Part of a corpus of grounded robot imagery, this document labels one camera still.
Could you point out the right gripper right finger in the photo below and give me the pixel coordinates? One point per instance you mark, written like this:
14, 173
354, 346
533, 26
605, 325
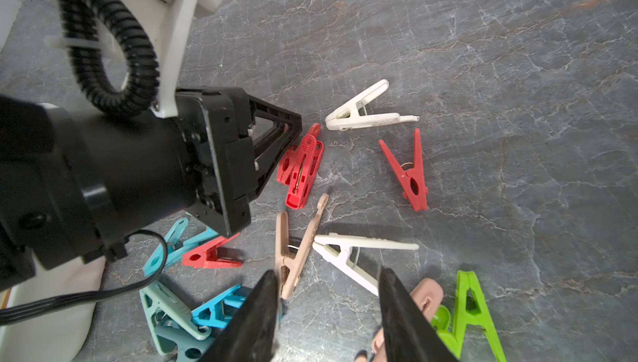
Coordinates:
403, 322

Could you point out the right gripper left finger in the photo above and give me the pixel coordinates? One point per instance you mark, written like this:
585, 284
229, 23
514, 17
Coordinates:
250, 334

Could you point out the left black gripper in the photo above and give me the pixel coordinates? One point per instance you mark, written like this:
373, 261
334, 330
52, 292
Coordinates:
215, 123

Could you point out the white plastic storage box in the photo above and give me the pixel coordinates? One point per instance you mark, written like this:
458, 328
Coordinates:
57, 336

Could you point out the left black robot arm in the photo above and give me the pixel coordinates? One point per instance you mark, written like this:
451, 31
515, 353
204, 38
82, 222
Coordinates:
78, 184

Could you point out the blue clothespin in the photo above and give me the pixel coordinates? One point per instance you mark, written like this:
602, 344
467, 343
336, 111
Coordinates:
231, 305

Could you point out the red clothespin pair left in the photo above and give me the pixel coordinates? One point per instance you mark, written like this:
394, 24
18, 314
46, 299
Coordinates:
298, 168

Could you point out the pink clothespin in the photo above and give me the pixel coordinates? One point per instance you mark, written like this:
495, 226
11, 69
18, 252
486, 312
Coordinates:
413, 312

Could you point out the dark teal clothespin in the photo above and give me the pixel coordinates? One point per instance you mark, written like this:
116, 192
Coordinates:
189, 348

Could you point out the green clothespin right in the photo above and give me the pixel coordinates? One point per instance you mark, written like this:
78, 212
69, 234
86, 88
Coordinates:
470, 309

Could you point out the white clothespin far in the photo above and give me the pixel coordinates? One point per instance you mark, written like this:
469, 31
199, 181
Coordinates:
353, 114

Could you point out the white clothespin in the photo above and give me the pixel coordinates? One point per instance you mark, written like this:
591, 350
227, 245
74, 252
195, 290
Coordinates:
353, 114
342, 252

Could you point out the beige brown clothespin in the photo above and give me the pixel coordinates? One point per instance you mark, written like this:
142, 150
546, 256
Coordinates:
289, 265

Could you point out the red clothespin by teal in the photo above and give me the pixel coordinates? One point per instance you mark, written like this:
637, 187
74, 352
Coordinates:
207, 255

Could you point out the mint clothespin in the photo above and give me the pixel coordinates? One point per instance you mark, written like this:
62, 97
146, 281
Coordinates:
161, 306

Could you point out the white clothespin near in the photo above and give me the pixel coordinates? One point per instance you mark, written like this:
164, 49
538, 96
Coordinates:
342, 252

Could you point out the teal clothespin upper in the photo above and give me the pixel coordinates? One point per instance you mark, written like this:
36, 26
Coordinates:
177, 247

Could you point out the red clothespin right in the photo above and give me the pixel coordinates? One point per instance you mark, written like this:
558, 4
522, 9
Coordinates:
411, 180

